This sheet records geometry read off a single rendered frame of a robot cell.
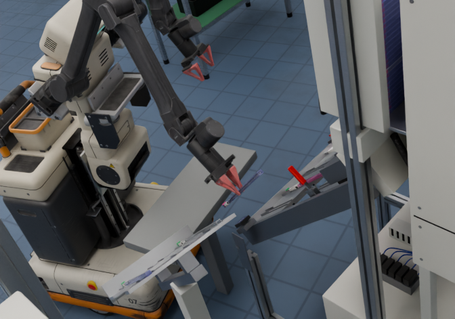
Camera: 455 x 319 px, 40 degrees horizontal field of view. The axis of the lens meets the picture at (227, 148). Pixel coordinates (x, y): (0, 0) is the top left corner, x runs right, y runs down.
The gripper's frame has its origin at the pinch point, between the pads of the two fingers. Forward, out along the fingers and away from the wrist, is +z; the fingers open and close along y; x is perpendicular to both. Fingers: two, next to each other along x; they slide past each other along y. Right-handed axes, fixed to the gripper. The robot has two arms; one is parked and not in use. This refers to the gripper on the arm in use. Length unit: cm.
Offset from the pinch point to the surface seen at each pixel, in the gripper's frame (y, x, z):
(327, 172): 13.0, -25.3, 11.5
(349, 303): 4.5, 11.3, 46.9
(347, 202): 9.6, -29.5, 19.7
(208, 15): 120, 199, -98
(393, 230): 33, 15, 43
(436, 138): 16, -68, 18
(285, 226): 3.7, 3.5, 16.5
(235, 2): 141, 200, -94
